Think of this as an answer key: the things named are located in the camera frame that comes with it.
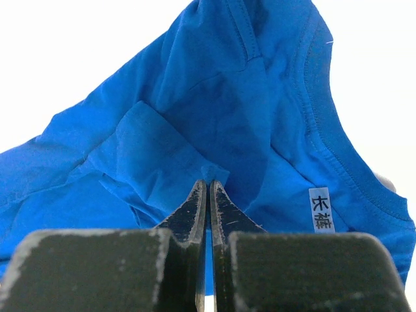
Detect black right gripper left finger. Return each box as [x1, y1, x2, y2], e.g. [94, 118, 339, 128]
[1, 180, 207, 311]

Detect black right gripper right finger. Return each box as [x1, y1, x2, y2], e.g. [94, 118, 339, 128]
[209, 181, 410, 311]

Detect blue t shirt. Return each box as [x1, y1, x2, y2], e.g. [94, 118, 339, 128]
[1, 1, 415, 281]

